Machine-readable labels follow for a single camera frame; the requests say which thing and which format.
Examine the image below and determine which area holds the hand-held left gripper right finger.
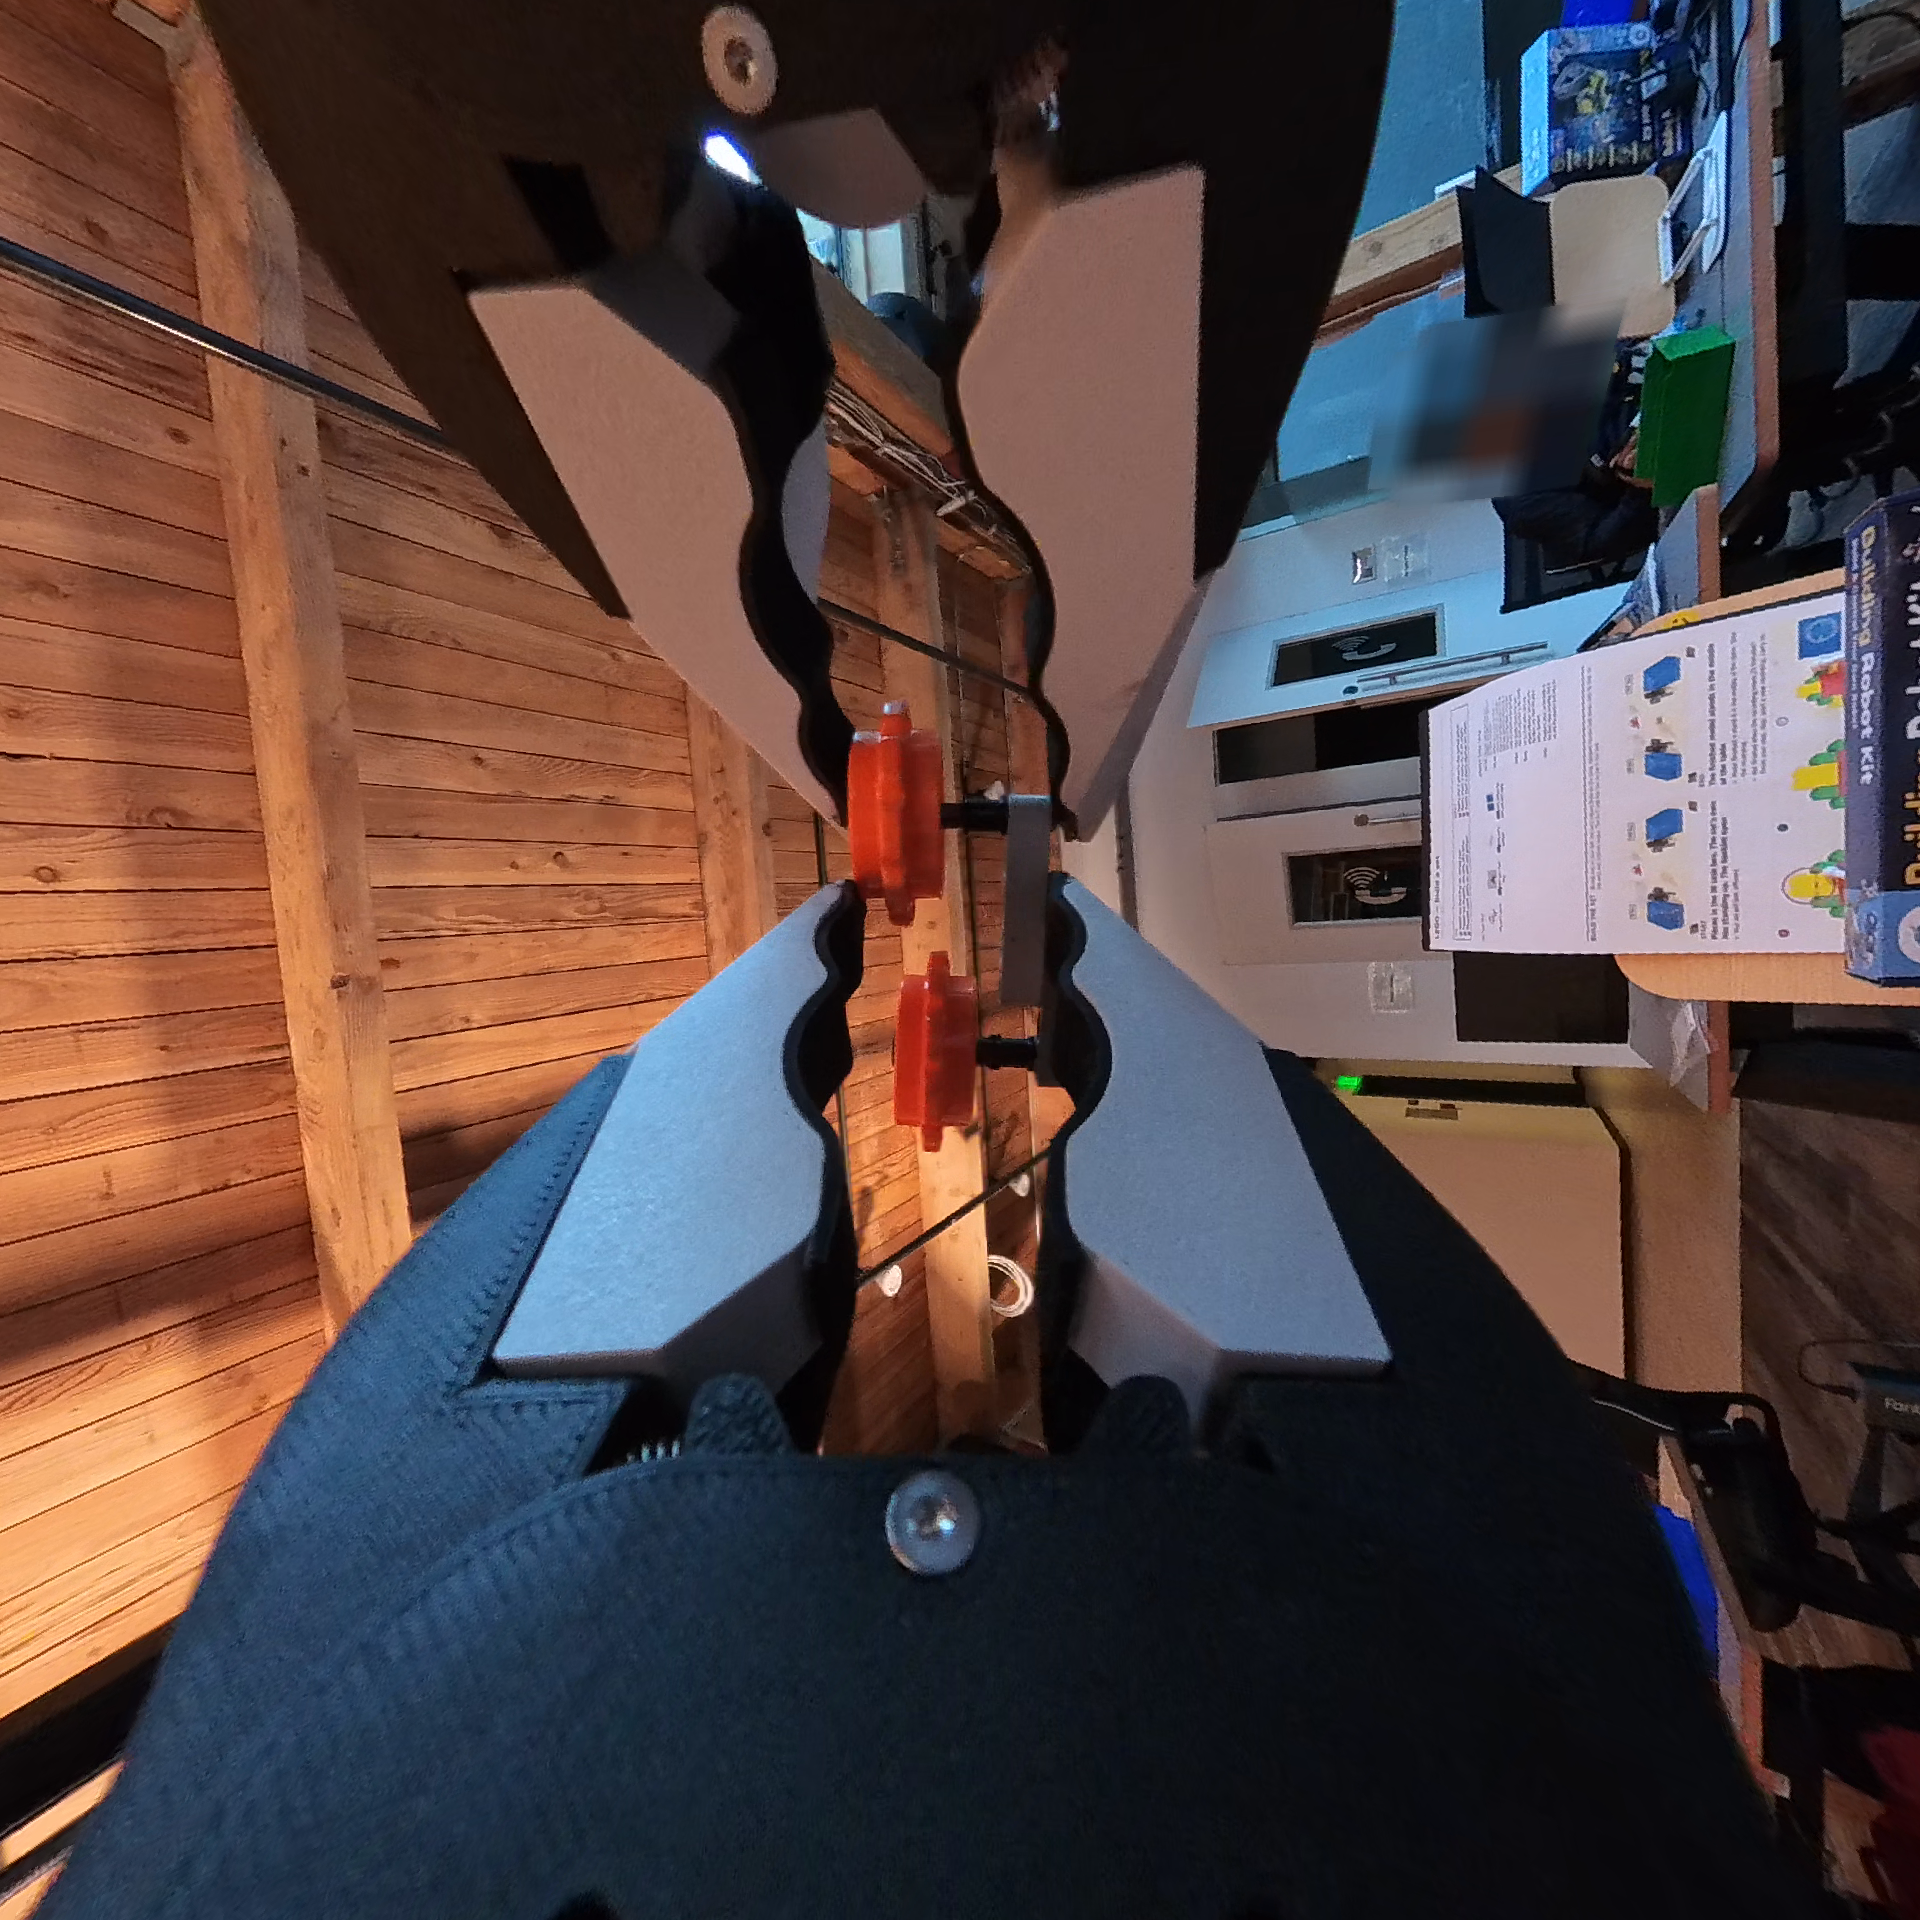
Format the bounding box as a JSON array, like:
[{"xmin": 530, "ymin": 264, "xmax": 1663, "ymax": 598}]
[{"xmin": 1042, "ymin": 873, "xmax": 1394, "ymax": 1426}]

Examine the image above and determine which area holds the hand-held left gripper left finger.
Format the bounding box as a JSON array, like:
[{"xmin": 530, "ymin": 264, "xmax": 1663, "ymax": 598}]
[{"xmin": 491, "ymin": 882, "xmax": 868, "ymax": 1412}]

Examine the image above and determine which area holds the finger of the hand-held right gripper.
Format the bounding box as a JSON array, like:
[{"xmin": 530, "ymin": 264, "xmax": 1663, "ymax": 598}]
[
  {"xmin": 952, "ymin": 158, "xmax": 1211, "ymax": 839},
  {"xmin": 468, "ymin": 187, "xmax": 859, "ymax": 827}
]

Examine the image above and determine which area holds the grey beam with orange gears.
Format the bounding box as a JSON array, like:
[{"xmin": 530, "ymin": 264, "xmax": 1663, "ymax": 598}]
[{"xmin": 844, "ymin": 702, "xmax": 1070, "ymax": 1154}]

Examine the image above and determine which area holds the white phone booth unit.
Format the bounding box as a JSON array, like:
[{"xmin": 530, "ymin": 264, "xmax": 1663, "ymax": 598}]
[{"xmin": 1126, "ymin": 510, "xmax": 1638, "ymax": 1052}]

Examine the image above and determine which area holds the beige chair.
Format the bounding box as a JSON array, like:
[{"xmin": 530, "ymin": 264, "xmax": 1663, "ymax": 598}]
[{"xmin": 1546, "ymin": 171, "xmax": 1673, "ymax": 339}]

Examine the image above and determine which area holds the white instruction sheet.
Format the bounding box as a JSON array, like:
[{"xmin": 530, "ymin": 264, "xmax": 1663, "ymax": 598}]
[{"xmin": 1423, "ymin": 591, "xmax": 1849, "ymax": 959}]

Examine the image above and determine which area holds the green box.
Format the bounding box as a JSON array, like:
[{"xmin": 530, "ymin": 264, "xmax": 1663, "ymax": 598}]
[{"xmin": 1634, "ymin": 327, "xmax": 1737, "ymax": 510}]

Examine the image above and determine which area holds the black office chair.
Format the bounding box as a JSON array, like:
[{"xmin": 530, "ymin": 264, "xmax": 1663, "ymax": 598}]
[{"xmin": 1650, "ymin": 1387, "xmax": 1840, "ymax": 1638}]

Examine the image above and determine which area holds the small blue toy box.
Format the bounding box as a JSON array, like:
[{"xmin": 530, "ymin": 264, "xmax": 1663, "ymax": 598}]
[{"xmin": 1520, "ymin": 19, "xmax": 1697, "ymax": 198}]

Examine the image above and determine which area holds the black labelled bar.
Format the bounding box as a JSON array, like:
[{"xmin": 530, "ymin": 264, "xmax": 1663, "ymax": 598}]
[{"xmin": 1799, "ymin": 1336, "xmax": 1920, "ymax": 1442}]

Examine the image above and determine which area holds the dark blue robot kit box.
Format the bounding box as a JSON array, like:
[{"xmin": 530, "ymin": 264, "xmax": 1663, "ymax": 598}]
[{"xmin": 1842, "ymin": 496, "xmax": 1920, "ymax": 987}]

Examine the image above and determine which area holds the red bag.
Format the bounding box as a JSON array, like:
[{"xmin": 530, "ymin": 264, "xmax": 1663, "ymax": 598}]
[{"xmin": 1856, "ymin": 1727, "xmax": 1920, "ymax": 1907}]

